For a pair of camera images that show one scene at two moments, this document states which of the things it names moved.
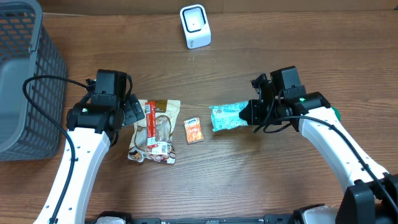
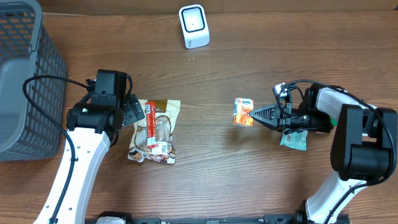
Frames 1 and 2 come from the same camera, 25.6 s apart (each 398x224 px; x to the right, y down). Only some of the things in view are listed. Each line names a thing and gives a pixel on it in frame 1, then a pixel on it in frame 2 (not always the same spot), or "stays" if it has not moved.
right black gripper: (253, 112) → (282, 117)
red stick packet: (150, 109) stays
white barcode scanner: (196, 26) stays
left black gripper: (133, 109) stays
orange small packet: (193, 130) → (241, 112)
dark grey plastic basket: (27, 51) stays
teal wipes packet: (225, 117) → (295, 138)
